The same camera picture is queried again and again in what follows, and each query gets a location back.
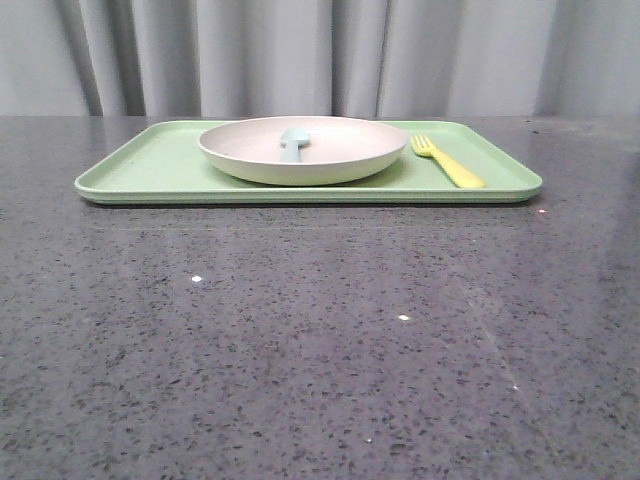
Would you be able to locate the white pleated curtain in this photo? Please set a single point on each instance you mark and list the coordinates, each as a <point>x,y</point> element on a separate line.
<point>371,59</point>

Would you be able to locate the cream round plate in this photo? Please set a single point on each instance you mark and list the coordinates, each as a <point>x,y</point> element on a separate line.
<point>302,150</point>

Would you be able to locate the light green plastic tray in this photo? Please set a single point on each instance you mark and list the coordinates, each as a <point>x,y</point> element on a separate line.
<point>164,165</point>

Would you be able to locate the yellow plastic fork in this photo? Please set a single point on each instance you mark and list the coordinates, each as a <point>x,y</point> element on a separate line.
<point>456,172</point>

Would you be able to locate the light blue plastic spoon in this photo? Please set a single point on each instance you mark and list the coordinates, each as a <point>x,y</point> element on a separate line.
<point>292,141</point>

